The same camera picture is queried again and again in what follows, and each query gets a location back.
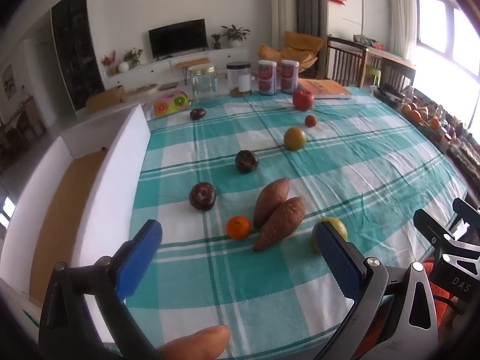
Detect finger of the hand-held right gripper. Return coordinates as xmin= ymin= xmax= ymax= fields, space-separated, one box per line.
xmin=452 ymin=197 xmax=480 ymax=229
xmin=413 ymin=209 xmax=480 ymax=256

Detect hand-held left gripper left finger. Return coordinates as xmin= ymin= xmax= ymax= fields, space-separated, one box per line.
xmin=38 ymin=219 xmax=163 ymax=360

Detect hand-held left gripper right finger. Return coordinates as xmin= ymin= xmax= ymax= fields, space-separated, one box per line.
xmin=316 ymin=220 xmax=440 ymax=360

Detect yellow green citrus fruit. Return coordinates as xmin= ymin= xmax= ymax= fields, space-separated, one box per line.
xmin=311 ymin=217 xmax=348 ymax=254

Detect reddish brown sweet potato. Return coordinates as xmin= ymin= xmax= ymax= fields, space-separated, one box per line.
xmin=253 ymin=196 xmax=306 ymax=252
xmin=253 ymin=178 xmax=290 ymax=229

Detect white cardboard box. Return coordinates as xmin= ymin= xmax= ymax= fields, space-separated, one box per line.
xmin=0 ymin=103 xmax=152 ymax=346

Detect patterned blanket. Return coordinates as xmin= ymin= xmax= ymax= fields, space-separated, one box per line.
xmin=446 ymin=135 xmax=480 ymax=196

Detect green checked tablecloth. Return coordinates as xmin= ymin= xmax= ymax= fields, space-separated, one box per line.
xmin=125 ymin=86 xmax=469 ymax=360

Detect large green yellow orange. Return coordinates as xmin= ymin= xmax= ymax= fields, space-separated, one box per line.
xmin=283 ymin=127 xmax=307 ymax=151

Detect fruit print packet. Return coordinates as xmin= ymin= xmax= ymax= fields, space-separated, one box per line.
xmin=154 ymin=91 xmax=189 ymax=117

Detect tan wooden box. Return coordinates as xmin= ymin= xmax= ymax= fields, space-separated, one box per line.
xmin=87 ymin=85 xmax=126 ymax=113

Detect red apple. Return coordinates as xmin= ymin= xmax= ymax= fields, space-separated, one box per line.
xmin=292 ymin=89 xmax=315 ymax=112

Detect green plastic stool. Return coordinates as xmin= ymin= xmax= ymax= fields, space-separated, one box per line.
xmin=365 ymin=64 xmax=381 ymax=87

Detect wooden tray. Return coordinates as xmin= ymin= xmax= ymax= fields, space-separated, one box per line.
xmin=125 ymin=82 xmax=160 ymax=102

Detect wooden desk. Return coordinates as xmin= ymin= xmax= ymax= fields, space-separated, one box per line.
xmin=360 ymin=47 xmax=417 ymax=91

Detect orange book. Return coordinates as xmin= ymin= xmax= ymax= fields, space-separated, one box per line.
xmin=298 ymin=79 xmax=353 ymax=99

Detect glass jar with gold lid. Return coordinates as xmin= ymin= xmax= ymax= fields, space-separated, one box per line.
xmin=187 ymin=64 xmax=219 ymax=101

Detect window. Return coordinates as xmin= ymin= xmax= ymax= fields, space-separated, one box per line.
xmin=414 ymin=0 xmax=480 ymax=94

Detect dark wooden chair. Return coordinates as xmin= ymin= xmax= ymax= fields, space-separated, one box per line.
xmin=326 ymin=35 xmax=366 ymax=87

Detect white red printed can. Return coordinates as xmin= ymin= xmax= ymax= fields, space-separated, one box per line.
xmin=280 ymin=59 xmax=299 ymax=94
xmin=258 ymin=61 xmax=277 ymax=95

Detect white television cabinet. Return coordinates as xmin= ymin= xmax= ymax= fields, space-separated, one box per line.
xmin=101 ymin=47 xmax=250 ymax=91

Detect white round vase with plant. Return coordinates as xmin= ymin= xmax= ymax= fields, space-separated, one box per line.
xmin=118 ymin=48 xmax=144 ymax=73

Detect red flowers in vase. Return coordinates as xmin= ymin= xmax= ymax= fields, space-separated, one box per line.
xmin=101 ymin=50 xmax=118 ymax=76

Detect wooden stool with metal legs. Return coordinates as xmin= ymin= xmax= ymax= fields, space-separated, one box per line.
xmin=174 ymin=58 xmax=211 ymax=85

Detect clear plastic jar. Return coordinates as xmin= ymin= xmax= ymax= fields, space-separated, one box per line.
xmin=226 ymin=61 xmax=252 ymax=97

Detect white curtain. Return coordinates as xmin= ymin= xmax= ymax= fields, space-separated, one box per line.
xmin=388 ymin=0 xmax=419 ymax=61

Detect orange beanbag chair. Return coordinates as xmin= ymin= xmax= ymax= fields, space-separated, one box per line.
xmin=258 ymin=32 xmax=326 ymax=79

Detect black display cabinet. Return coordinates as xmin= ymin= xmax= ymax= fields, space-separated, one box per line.
xmin=50 ymin=0 xmax=106 ymax=111

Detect black flat television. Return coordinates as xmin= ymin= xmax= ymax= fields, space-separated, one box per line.
xmin=148 ymin=19 xmax=209 ymax=59

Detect green potted plant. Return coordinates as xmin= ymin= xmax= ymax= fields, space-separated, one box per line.
xmin=221 ymin=24 xmax=251 ymax=48

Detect grey curtain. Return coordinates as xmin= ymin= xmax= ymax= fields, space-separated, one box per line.
xmin=290 ymin=0 xmax=329 ymax=38

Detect white standing air conditioner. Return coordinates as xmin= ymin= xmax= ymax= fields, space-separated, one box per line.
xmin=270 ymin=0 xmax=297 ymax=47

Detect framed wall picture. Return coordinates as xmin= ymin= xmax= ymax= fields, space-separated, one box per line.
xmin=2 ymin=65 xmax=17 ymax=100

